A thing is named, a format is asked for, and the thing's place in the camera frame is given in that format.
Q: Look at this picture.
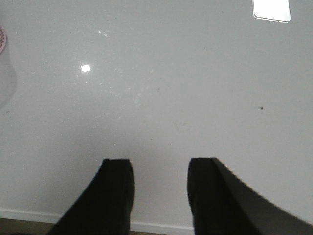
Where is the pink mesh pen holder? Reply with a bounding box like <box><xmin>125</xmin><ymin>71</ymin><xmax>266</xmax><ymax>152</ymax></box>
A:
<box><xmin>0</xmin><ymin>27</ymin><xmax>7</xmax><ymax>53</ymax></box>

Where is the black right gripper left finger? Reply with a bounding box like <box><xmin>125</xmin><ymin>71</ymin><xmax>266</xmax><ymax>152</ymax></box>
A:
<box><xmin>48</xmin><ymin>159</ymin><xmax>134</xmax><ymax>235</ymax></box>

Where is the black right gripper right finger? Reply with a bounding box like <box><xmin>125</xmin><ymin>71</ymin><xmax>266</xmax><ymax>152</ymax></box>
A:
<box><xmin>187</xmin><ymin>157</ymin><xmax>313</xmax><ymax>235</ymax></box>

